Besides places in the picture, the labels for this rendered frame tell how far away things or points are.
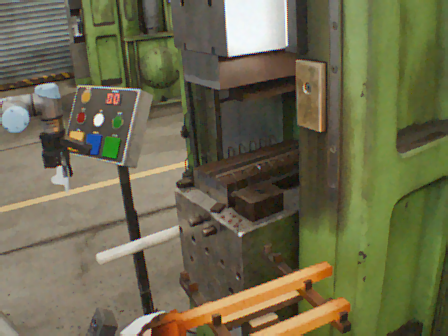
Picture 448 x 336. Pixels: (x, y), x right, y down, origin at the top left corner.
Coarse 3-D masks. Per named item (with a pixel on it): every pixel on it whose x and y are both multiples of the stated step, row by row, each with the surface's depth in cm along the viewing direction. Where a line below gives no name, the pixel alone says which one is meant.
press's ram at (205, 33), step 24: (192, 0) 126; (216, 0) 117; (240, 0) 116; (264, 0) 120; (192, 24) 130; (216, 24) 119; (240, 24) 118; (264, 24) 122; (192, 48) 133; (216, 48) 123; (240, 48) 120; (264, 48) 124
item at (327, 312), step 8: (328, 304) 88; (336, 304) 88; (344, 304) 87; (312, 312) 86; (320, 312) 86; (328, 312) 86; (336, 312) 86; (288, 320) 85; (296, 320) 84; (304, 320) 84; (312, 320) 84; (320, 320) 85; (328, 320) 86; (272, 328) 83; (280, 328) 83; (288, 328) 83; (296, 328) 83; (304, 328) 84; (312, 328) 85
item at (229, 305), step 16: (304, 272) 98; (320, 272) 98; (256, 288) 94; (272, 288) 94; (288, 288) 95; (208, 304) 91; (224, 304) 90; (240, 304) 91; (256, 304) 93; (176, 320) 86; (192, 320) 87; (208, 320) 89
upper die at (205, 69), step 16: (192, 64) 135; (208, 64) 128; (224, 64) 125; (240, 64) 128; (256, 64) 131; (272, 64) 134; (288, 64) 137; (192, 80) 138; (208, 80) 130; (224, 80) 126; (240, 80) 129; (256, 80) 132
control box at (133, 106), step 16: (80, 96) 182; (96, 96) 178; (112, 96) 173; (128, 96) 169; (144, 96) 170; (80, 112) 180; (96, 112) 176; (112, 112) 172; (128, 112) 168; (144, 112) 171; (80, 128) 179; (96, 128) 175; (112, 128) 171; (128, 128) 167; (144, 128) 173; (128, 144) 166; (96, 160) 178; (112, 160) 168; (128, 160) 168
